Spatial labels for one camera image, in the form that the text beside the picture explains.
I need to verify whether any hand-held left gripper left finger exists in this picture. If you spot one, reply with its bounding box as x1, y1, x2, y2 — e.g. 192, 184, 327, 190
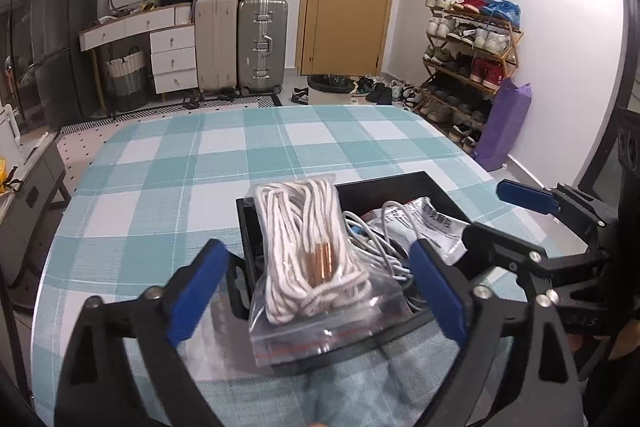
57, 238, 231, 427

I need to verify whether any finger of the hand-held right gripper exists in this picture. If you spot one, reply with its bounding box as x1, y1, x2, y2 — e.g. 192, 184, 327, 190
496, 179, 618, 243
462, 222, 611, 298

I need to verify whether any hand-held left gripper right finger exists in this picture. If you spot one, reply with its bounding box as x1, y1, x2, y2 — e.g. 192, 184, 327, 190
409, 237, 586, 427

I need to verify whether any white medicine packet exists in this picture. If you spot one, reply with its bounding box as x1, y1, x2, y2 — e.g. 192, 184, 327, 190
360, 196, 473, 265

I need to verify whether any white charging cable bundle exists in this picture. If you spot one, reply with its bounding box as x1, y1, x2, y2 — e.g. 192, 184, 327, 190
342, 201, 426, 313

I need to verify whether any black cardboard box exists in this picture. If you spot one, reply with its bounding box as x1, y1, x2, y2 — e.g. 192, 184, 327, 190
235, 171, 473, 378

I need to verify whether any bagged white rope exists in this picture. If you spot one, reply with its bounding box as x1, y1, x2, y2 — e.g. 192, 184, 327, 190
248, 174, 406, 368

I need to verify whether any purple fabric bag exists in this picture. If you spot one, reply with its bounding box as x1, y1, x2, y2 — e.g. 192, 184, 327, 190
474, 77, 532, 172

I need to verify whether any wooden shoe rack with shoes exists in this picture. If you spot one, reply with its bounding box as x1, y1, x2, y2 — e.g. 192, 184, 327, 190
419, 0, 522, 154

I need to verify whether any loose sneakers group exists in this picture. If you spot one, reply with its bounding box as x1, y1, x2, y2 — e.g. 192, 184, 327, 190
291, 75, 425, 110

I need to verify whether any trash bin with black liner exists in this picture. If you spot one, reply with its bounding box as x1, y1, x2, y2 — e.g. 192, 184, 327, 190
306, 74, 354, 106

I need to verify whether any grey and white laundry basket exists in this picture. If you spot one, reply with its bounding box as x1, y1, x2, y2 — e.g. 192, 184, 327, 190
104, 47, 150, 112

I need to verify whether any white desk with drawers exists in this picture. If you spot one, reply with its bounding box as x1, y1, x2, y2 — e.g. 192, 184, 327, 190
79, 2, 198, 110

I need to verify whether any beige suitcase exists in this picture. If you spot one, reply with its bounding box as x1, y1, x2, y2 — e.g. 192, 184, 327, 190
194, 0, 239, 94

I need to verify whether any silver suitcase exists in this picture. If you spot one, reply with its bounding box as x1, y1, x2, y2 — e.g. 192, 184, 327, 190
237, 0, 289, 95

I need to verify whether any grey refrigerator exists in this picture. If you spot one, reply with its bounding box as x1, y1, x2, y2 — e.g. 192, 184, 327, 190
0, 0, 101, 132

